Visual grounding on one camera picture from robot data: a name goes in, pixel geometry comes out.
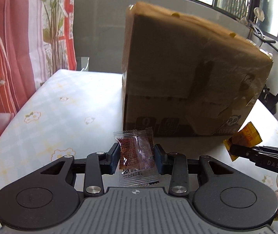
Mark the red jelly snack packet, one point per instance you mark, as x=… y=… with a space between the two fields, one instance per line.
x=137 y=165

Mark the red patterned curtain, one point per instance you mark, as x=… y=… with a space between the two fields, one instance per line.
x=36 y=41

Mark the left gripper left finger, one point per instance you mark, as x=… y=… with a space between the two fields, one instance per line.
x=98 y=164

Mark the exercise bike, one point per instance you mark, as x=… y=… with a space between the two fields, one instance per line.
x=266 y=97

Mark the white bin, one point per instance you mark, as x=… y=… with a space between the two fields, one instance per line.
x=82 y=63

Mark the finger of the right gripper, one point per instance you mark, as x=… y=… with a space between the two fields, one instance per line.
x=241 y=151

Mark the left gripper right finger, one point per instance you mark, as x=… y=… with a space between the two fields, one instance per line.
x=176 y=165

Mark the brown cardboard box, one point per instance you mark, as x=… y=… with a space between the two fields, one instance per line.
x=185 y=76

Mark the yellow snack packet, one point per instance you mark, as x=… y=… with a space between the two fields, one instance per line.
x=248 y=137

